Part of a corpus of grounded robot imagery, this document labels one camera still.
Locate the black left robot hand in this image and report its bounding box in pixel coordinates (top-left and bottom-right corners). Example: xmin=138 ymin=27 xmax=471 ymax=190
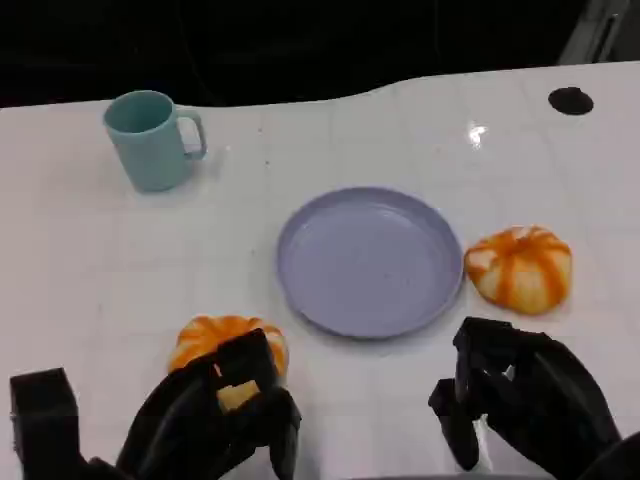
xmin=115 ymin=327 xmax=303 ymax=480

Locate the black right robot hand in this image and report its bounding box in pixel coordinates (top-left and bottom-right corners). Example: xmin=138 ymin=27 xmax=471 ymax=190
xmin=428 ymin=317 xmax=624 ymax=474

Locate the orange and white bread roll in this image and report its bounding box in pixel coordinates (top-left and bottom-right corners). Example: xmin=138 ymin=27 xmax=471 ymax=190
xmin=168 ymin=314 xmax=290 ymax=415
xmin=463 ymin=225 xmax=574 ymax=316

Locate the lilac plate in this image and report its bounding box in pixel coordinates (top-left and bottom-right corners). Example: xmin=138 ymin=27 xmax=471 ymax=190
xmin=276 ymin=186 xmax=465 ymax=341

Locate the pale green mug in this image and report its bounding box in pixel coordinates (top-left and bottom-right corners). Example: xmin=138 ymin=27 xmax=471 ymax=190
xmin=102 ymin=89 xmax=209 ymax=194

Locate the black round table grommet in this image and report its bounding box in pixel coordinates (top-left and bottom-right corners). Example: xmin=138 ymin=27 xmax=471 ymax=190
xmin=547 ymin=86 xmax=595 ymax=116

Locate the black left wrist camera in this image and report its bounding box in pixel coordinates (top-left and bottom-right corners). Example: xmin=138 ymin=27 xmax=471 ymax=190
xmin=9 ymin=368 xmax=89 ymax=480

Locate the grey metal frame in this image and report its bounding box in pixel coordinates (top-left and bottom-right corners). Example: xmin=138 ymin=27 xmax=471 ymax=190
xmin=557 ymin=0 xmax=640 ymax=65

